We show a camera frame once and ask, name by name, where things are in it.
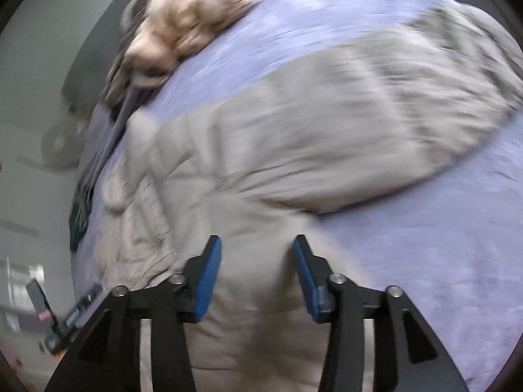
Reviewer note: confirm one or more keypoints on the grey padded headboard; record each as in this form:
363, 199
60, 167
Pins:
94, 49

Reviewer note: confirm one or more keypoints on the dark green cloth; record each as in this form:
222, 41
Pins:
81, 216

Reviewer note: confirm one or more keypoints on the grey fringed scarf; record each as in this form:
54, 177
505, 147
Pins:
104, 143

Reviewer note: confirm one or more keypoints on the brown clothing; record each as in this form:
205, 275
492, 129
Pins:
116, 77

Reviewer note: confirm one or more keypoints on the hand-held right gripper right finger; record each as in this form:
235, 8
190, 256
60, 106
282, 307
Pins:
305, 281

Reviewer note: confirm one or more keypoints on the white fan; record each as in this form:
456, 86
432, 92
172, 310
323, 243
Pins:
61, 143

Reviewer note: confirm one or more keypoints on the grey pillow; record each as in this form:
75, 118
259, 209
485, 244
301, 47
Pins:
130, 12

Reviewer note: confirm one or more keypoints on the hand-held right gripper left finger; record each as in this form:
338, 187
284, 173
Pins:
209, 277

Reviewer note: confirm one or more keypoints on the purple embossed blanket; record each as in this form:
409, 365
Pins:
412, 261

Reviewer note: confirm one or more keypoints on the beige puffer jacket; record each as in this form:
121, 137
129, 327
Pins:
286, 139

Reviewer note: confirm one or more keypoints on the beige striped cloth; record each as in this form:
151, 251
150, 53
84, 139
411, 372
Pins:
192, 20

